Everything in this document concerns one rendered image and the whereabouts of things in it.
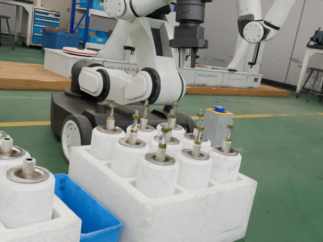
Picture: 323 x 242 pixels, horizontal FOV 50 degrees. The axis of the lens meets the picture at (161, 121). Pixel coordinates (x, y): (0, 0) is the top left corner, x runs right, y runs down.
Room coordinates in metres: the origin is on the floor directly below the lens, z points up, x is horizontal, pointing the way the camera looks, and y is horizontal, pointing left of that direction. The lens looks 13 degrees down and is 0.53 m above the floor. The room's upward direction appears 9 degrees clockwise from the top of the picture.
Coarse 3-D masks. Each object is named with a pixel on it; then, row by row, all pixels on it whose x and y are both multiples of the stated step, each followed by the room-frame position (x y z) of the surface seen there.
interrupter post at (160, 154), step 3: (159, 147) 0.78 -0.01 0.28; (159, 150) 0.77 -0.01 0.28; (162, 150) 0.77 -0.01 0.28; (165, 150) 0.78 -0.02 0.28; (156, 153) 0.78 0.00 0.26; (159, 153) 0.77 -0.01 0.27; (162, 153) 0.77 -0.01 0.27; (165, 153) 0.78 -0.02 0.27; (156, 156) 0.78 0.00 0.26; (159, 156) 0.77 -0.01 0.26; (162, 156) 0.77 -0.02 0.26; (156, 159) 0.78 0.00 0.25; (159, 159) 0.77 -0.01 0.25; (162, 159) 0.77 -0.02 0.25
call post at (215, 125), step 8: (208, 112) 1.19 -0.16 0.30; (208, 120) 1.18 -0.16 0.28; (216, 120) 1.15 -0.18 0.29; (224, 120) 1.17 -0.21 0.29; (208, 128) 1.17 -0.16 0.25; (216, 128) 1.15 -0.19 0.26; (224, 128) 1.17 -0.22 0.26; (208, 136) 1.17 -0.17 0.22; (216, 136) 1.15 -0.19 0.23; (224, 136) 1.18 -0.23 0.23; (216, 144) 1.15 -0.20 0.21
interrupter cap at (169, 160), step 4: (152, 152) 0.81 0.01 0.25; (156, 152) 0.82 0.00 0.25; (148, 156) 0.78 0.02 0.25; (152, 156) 0.79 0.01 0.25; (168, 156) 0.81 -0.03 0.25; (148, 160) 0.76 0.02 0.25; (152, 160) 0.76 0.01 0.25; (156, 160) 0.77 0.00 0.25; (164, 160) 0.78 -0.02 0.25; (168, 160) 0.78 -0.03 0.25; (172, 160) 0.78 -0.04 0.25; (156, 164) 0.75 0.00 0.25; (160, 164) 0.74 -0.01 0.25; (164, 164) 0.75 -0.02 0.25; (168, 164) 0.75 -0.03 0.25; (172, 164) 0.76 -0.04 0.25
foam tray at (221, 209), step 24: (72, 168) 0.95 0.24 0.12; (96, 168) 0.85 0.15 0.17; (96, 192) 0.84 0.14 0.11; (120, 192) 0.76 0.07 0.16; (192, 192) 0.79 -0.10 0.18; (216, 192) 0.81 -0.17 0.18; (240, 192) 0.88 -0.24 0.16; (120, 216) 0.75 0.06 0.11; (144, 216) 0.68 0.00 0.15; (168, 216) 0.71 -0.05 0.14; (192, 216) 0.77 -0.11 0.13; (216, 216) 0.83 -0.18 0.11; (240, 216) 0.90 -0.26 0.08; (120, 240) 0.74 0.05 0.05; (144, 240) 0.68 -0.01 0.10; (168, 240) 0.72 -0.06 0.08; (192, 240) 0.78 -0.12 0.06; (216, 240) 0.84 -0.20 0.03
